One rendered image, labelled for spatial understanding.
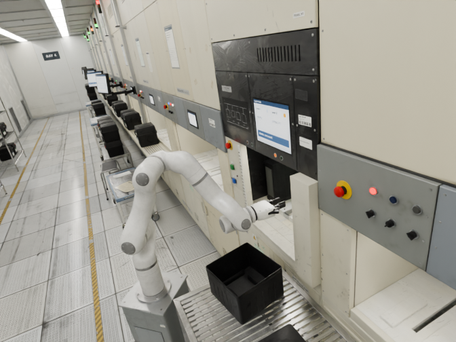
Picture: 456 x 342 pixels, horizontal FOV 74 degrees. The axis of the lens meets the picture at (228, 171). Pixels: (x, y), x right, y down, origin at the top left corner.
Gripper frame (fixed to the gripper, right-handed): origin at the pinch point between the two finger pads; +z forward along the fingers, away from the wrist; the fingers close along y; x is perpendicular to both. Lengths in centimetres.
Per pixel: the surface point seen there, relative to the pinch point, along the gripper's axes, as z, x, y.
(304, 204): -3.4, 11.4, 23.7
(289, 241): 9.5, -32.0, -7.3
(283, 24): 2, 79, 10
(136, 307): -78, -43, -21
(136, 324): -81, -56, -24
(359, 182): 1, 29, 47
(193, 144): 22, -22, -194
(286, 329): -25, -33, 37
